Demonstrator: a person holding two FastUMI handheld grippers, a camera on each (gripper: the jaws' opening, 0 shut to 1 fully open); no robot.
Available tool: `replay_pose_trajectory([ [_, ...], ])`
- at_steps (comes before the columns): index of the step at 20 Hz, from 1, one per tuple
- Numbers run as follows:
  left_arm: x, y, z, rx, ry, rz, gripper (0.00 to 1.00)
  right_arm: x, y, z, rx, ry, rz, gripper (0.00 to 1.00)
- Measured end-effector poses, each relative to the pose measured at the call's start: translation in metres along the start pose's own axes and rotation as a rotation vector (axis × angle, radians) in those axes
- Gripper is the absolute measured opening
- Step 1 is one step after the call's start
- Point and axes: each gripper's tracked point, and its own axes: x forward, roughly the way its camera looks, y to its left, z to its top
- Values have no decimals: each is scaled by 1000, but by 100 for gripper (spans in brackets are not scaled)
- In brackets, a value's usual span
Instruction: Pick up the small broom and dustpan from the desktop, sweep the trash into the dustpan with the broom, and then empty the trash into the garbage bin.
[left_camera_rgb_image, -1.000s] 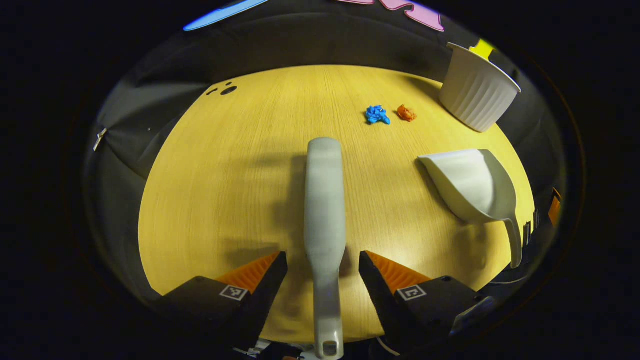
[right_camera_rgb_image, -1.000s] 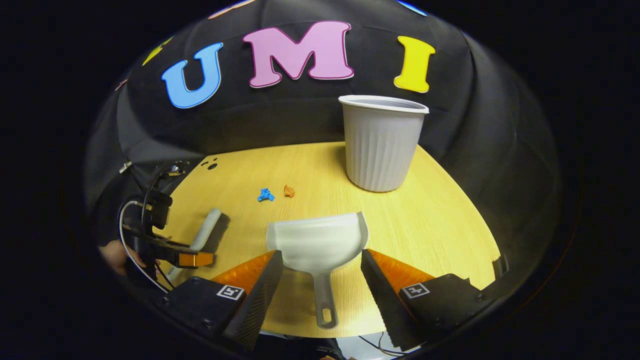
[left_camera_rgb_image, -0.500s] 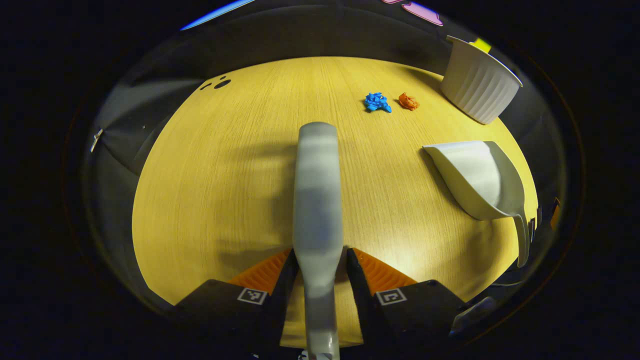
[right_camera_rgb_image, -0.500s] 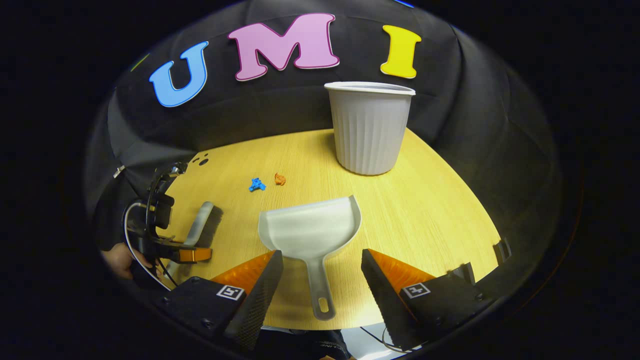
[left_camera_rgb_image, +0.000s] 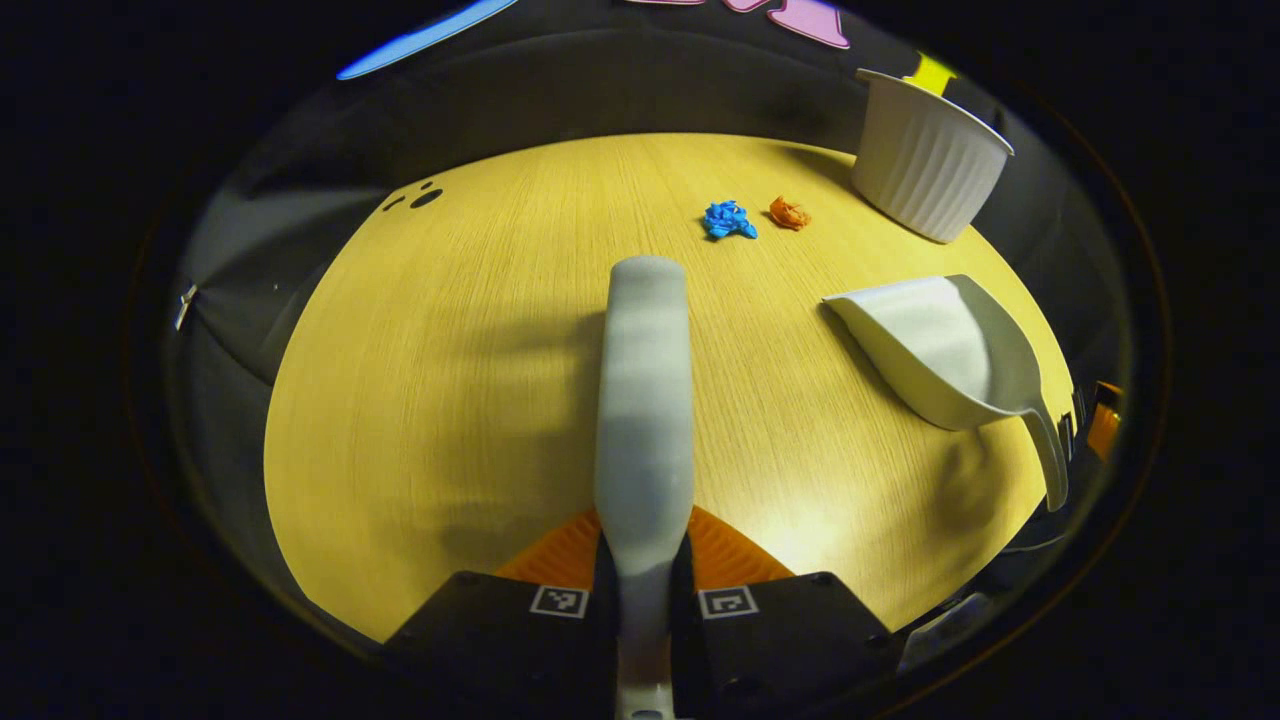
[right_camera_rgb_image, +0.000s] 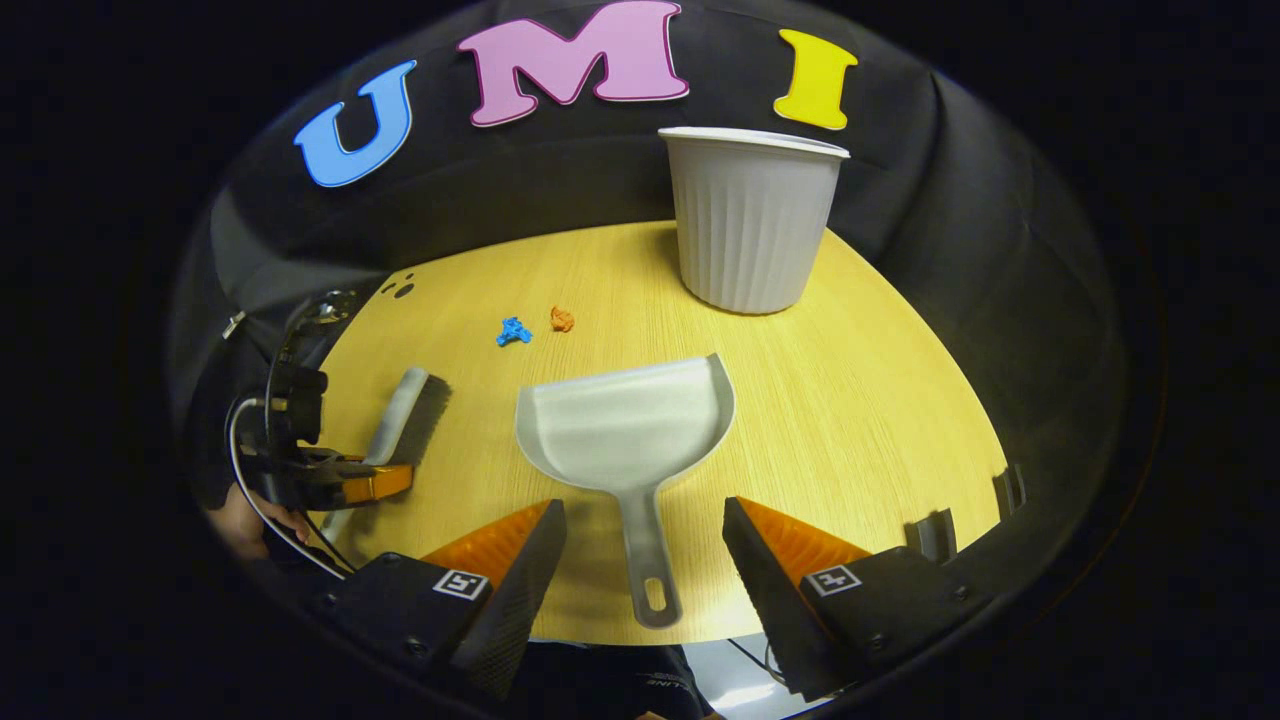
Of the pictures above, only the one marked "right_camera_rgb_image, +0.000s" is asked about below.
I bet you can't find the white ribbed garbage bin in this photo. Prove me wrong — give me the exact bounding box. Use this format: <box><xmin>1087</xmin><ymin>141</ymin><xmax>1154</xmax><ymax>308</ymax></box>
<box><xmin>658</xmin><ymin>126</ymin><xmax>851</xmax><ymax>315</ymax></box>

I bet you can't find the white plastic dustpan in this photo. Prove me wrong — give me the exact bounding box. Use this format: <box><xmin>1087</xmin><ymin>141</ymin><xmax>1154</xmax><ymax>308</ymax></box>
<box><xmin>515</xmin><ymin>353</ymin><xmax>737</xmax><ymax>631</ymax></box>

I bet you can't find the black backdrop cloth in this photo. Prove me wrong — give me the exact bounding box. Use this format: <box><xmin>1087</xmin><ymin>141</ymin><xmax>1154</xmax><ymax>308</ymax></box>
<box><xmin>170</xmin><ymin>0</ymin><xmax>1126</xmax><ymax>601</ymax></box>

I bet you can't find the dark desk edge bracket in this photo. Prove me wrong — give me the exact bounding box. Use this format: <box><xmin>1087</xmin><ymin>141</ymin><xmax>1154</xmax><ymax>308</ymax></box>
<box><xmin>992</xmin><ymin>464</ymin><xmax>1029</xmax><ymax>520</ymax></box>
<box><xmin>904</xmin><ymin>508</ymin><xmax>960</xmax><ymax>562</ymax></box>

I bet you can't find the wooden desktop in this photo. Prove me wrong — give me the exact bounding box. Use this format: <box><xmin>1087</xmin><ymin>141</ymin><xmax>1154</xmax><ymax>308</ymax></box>
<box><xmin>300</xmin><ymin>220</ymin><xmax>1009</xmax><ymax>646</ymax></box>

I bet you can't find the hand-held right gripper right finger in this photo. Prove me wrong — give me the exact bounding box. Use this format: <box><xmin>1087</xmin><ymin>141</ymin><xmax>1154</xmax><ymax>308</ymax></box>
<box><xmin>721</xmin><ymin>497</ymin><xmax>991</xmax><ymax>701</ymax></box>

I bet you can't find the small white broom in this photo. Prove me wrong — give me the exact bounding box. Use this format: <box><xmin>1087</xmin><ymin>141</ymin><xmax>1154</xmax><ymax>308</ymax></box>
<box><xmin>320</xmin><ymin>367</ymin><xmax>452</xmax><ymax>546</ymax></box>

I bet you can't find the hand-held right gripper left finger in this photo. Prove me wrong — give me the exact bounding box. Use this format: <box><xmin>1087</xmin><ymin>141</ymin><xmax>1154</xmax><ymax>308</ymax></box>
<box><xmin>315</xmin><ymin>500</ymin><xmax>568</xmax><ymax>701</ymax></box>

